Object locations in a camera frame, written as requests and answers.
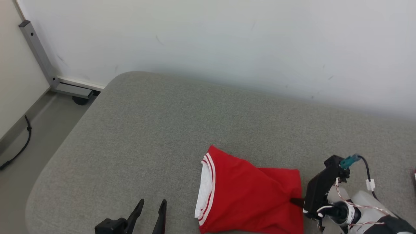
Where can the grey metal frame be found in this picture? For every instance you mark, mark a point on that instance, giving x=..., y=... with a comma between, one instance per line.
x=37, y=52

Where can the red Bulls shorts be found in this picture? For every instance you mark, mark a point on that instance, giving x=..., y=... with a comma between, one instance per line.
x=414, y=177

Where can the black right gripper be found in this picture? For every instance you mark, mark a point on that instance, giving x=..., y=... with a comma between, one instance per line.
x=317, y=195

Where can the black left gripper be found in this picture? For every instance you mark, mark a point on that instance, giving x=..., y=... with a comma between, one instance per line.
x=110, y=227

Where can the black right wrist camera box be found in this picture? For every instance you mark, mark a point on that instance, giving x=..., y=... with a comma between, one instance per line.
x=334, y=164

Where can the black frame caster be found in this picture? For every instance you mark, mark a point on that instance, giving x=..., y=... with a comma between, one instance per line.
x=80, y=100

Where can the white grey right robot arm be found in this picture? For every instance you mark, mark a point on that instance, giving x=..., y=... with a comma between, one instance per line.
x=367, y=201

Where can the red Bulls jersey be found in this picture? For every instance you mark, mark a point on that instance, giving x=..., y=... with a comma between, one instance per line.
x=247, y=195

